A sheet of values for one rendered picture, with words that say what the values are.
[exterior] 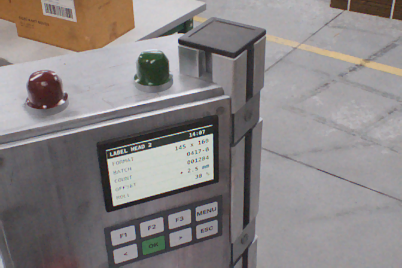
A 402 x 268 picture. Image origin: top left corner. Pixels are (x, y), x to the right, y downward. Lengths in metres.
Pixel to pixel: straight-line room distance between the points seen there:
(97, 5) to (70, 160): 1.67
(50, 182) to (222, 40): 0.14
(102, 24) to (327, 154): 1.33
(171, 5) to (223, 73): 2.04
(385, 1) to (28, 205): 4.11
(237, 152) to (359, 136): 2.62
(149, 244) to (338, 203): 2.19
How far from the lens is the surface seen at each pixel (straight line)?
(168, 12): 2.34
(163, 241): 0.44
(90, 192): 0.39
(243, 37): 0.39
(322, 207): 2.56
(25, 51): 2.14
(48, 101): 0.37
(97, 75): 0.41
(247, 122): 0.42
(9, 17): 2.40
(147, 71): 0.38
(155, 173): 0.39
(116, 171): 0.38
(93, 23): 2.03
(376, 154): 2.92
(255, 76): 0.41
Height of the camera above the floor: 1.66
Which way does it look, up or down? 32 degrees down
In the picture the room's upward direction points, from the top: 1 degrees counter-clockwise
